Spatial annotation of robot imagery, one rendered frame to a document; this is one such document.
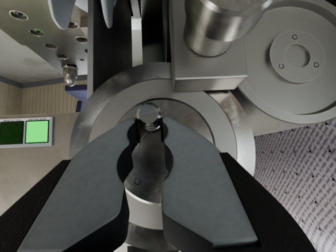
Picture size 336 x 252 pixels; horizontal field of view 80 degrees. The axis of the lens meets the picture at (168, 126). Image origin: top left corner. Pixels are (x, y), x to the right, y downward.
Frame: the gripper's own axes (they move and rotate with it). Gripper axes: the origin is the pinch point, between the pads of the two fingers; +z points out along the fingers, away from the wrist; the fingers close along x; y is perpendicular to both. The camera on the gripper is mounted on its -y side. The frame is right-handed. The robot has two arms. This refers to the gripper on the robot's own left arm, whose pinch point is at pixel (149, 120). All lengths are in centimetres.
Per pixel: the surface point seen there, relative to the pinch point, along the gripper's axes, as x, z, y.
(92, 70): -5.2, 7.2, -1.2
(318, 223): 18.1, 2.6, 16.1
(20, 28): -22.8, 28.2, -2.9
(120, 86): -2.6, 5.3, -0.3
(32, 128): -30.6, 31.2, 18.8
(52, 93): -171, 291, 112
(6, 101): -234, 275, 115
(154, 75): 0.2, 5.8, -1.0
